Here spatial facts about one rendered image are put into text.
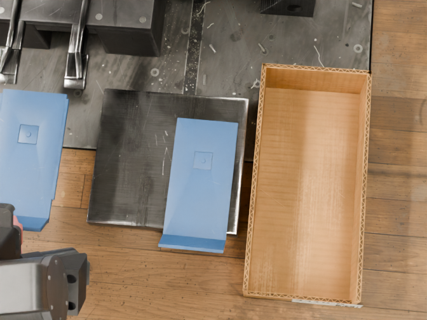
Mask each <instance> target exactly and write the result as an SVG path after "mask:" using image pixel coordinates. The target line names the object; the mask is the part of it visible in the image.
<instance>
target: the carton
mask: <svg viewBox="0 0 427 320"><path fill-rule="evenodd" d="M371 86H372V71H371V70H355V69H337V68H328V67H310V66H300V65H282V64H273V63H262V70H261V85H260V93H259V108H258V115H257V130H256V138H255V152H254V167H253V175H252V189H251V197H250V211H249V219H248V234H247V248H246V256H245V270H244V278H243V296H244V297H250V298H263V299H270V300H284V301H291V302H300V303H313V304H321V305H334V306H341V307H355V308H361V307H362V306H363V305H357V304H358V303H359V302H361V292H362V267H363V241H364V228H365V202H366V189H367V163H368V150H369V124H370V99H371Z"/></svg>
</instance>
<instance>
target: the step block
mask: <svg viewBox="0 0 427 320"><path fill-rule="evenodd" d="M315 2H316V0H261V7H260V14H266V15H285V16H295V17H313V14H314V10H315Z"/></svg>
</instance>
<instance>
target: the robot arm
mask: <svg viewBox="0 0 427 320"><path fill-rule="evenodd" d="M14 211H15V207H14V206H13V205H12V204H7V203H0V320H66V318H67V315H69V316H78V314H79V312H80V310H81V308H82V306H83V304H84V302H85V300H86V285H89V284H90V262H89V261H88V260H87V254H86V253H79V252H78V251H77V250H76V249H75V248H73V247H69V248H61V249H57V250H50V251H42V252H39V251H35V252H30V253H22V246H21V245H22V243H23V227H22V224H20V223H19V222H18V219H17V217H16V216H15V215H13V212H14Z"/></svg>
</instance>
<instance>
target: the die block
mask: <svg viewBox="0 0 427 320"><path fill-rule="evenodd" d="M165 9H166V0H156V4H155V9H154V19H153V25H152V32H139V31H129V30H111V29H92V28H88V30H89V34H98V36H99V38H100V40H101V42H102V44H103V46H104V48H105V50H106V52H107V54H117V55H135V56H144V57H159V56H160V51H161V41H162V35H163V25H164V19H165ZM9 27H10V23H7V22H0V46H6V43H7V38H8V31H9ZM71 30H72V27H64V26H54V25H35V24H26V28H25V35H24V43H23V48H34V49H44V50H49V49H50V45H51V38H52V33H53V31H61V32H71Z"/></svg>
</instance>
